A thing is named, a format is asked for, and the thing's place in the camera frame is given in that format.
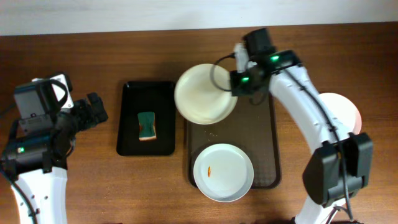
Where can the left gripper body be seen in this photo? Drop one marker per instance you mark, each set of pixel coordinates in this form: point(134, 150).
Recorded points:
point(88, 109)

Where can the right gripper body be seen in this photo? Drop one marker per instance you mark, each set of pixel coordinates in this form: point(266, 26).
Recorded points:
point(236, 83)

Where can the white plate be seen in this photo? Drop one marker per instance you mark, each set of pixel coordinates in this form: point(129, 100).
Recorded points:
point(198, 100)
point(344, 110)

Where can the green and yellow sponge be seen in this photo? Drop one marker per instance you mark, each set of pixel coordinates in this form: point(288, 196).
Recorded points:
point(147, 130)

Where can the white plate top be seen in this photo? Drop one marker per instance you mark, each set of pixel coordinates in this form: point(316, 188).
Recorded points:
point(344, 110)

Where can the pale blue plate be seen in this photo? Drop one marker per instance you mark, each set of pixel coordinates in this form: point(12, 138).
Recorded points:
point(223, 172)

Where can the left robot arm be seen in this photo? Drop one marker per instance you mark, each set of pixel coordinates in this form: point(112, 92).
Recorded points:
point(35, 165)

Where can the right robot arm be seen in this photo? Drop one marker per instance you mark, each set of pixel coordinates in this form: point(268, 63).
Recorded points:
point(341, 160)

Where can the brown serving tray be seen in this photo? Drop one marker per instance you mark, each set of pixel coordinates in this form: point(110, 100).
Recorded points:
point(252, 128)

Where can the black rectangular tray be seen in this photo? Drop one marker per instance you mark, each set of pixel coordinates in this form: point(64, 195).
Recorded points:
point(137, 97)

